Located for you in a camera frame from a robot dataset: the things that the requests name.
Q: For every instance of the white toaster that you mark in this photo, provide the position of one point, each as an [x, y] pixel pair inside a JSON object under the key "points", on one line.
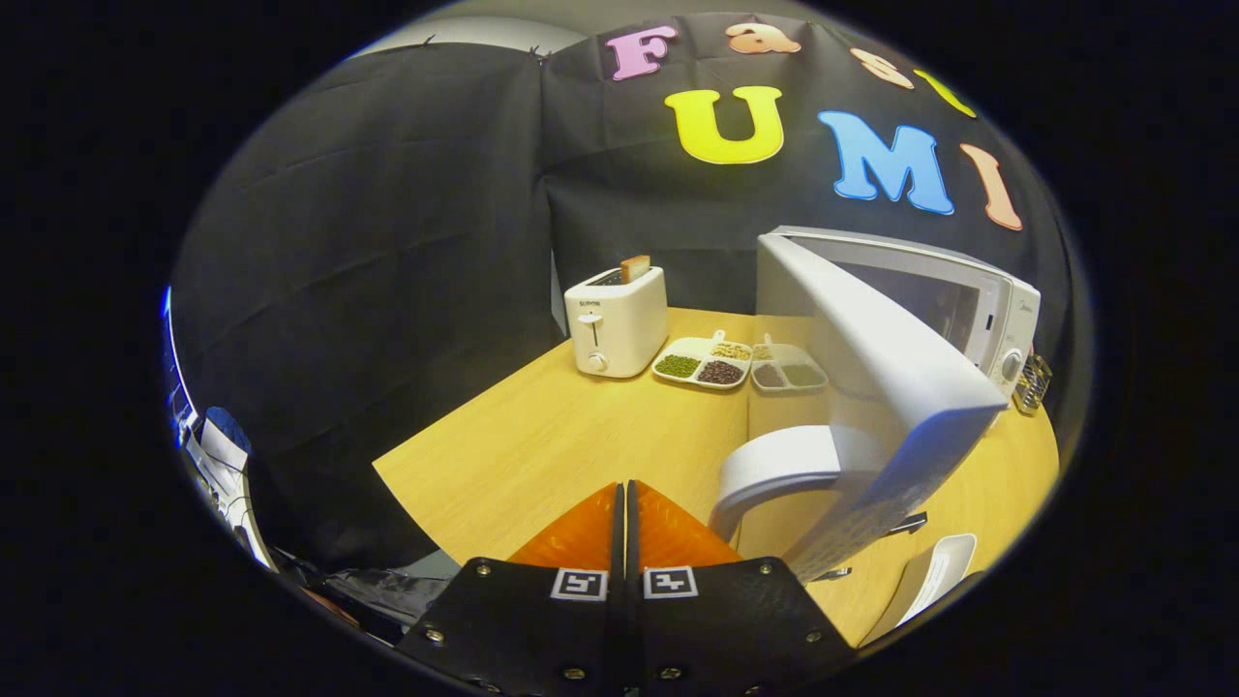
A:
{"points": [[619, 329]]}

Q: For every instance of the white microwave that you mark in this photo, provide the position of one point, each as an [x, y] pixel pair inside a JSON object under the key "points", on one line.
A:
{"points": [[900, 387]]}

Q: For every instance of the white divided bean dish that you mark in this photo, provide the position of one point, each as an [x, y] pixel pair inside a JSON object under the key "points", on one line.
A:
{"points": [[697, 366]]}

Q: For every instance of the white rectangular tray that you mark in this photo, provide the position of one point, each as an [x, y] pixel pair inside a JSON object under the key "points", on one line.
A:
{"points": [[929, 581]]}

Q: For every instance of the grey plastic bag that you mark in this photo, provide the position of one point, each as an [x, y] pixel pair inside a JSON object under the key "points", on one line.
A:
{"points": [[387, 590]]}

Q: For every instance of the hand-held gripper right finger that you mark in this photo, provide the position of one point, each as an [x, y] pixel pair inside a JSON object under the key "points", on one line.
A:
{"points": [[726, 629]]}

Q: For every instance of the white and blue clutter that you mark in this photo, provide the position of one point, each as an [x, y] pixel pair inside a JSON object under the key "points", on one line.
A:
{"points": [[218, 455]]}

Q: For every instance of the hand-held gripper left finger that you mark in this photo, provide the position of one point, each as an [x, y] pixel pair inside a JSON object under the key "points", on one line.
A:
{"points": [[523, 629]]}

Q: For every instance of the toast slice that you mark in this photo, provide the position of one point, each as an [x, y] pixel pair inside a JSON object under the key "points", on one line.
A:
{"points": [[636, 269]]}

